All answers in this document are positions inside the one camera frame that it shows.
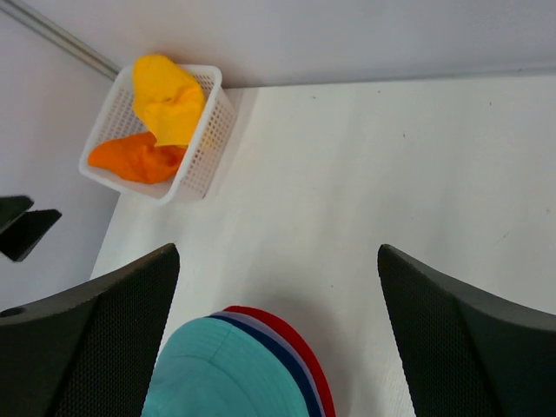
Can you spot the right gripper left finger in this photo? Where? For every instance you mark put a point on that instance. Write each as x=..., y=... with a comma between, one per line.
x=89, y=350

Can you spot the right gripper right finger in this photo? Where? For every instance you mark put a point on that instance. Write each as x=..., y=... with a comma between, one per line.
x=464, y=351

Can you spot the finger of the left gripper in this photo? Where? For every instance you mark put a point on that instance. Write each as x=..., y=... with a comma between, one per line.
x=20, y=238
x=12, y=208

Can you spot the teal hat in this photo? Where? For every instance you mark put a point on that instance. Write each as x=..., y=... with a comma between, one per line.
x=209, y=367

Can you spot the orange hat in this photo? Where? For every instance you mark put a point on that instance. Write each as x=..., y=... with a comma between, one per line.
x=137, y=158

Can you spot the red hat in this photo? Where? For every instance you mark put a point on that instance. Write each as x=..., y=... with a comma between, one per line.
x=299, y=343

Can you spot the blue hat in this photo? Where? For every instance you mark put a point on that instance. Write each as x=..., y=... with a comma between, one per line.
x=283, y=351

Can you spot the lavender hat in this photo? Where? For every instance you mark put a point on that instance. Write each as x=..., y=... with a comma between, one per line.
x=286, y=347

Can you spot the yellow hat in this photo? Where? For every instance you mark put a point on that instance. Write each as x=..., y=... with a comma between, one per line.
x=167, y=99

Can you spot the white plastic basket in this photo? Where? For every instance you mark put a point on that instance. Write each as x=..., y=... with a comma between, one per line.
x=191, y=183

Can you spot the left corner frame profile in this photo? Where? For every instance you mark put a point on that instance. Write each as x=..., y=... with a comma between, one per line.
x=61, y=38

